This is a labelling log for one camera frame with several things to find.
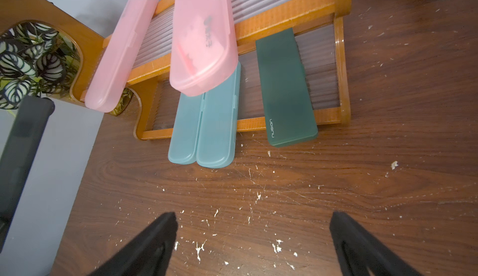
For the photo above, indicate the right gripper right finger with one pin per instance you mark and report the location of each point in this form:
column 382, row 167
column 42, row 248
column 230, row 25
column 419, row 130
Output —
column 359, row 253

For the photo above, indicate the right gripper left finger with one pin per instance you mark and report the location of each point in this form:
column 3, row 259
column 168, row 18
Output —
column 148, row 254

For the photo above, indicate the dark green pencil case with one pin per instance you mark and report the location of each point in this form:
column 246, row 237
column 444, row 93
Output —
column 289, row 115

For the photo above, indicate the pink pencil case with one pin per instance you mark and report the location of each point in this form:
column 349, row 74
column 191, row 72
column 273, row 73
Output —
column 116, row 64
column 204, row 50

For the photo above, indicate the teal pencil case left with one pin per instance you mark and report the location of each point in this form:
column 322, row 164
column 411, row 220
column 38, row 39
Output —
column 183, row 145

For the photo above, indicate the teal pencil case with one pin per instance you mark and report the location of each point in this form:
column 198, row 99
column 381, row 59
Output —
column 218, row 130
column 183, row 145

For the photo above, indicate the teal pencil case right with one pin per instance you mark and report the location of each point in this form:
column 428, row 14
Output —
column 218, row 130

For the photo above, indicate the orange wooden shelf rack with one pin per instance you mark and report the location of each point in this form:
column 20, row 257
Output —
column 301, row 16

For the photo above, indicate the potted plant in vase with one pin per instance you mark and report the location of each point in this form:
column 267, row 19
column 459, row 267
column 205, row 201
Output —
column 38, row 60

